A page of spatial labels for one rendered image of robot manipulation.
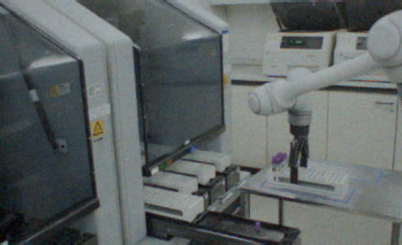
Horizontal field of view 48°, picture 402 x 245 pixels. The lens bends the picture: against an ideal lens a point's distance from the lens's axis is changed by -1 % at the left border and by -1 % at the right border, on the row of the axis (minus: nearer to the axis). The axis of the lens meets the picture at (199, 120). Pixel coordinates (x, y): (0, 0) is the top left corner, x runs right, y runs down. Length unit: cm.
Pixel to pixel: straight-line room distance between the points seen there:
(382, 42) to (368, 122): 254
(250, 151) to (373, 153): 103
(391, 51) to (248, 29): 344
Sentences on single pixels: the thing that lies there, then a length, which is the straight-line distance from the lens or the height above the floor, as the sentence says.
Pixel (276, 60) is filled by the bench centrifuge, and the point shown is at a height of 104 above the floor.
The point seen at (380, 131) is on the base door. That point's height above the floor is 53.
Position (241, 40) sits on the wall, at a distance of 458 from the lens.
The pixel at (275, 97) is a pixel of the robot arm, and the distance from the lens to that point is 156.
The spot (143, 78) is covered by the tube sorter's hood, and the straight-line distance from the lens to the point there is 150.
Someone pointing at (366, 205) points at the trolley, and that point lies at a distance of 174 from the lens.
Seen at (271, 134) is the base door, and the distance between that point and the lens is 394.
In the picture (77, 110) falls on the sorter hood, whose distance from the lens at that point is 128.
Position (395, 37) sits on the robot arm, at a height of 145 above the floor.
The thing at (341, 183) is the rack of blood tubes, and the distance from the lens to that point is 175.
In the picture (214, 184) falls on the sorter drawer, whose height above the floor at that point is 81.
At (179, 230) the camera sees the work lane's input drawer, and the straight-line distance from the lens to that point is 161.
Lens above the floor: 155
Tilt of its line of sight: 15 degrees down
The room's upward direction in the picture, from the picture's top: 2 degrees counter-clockwise
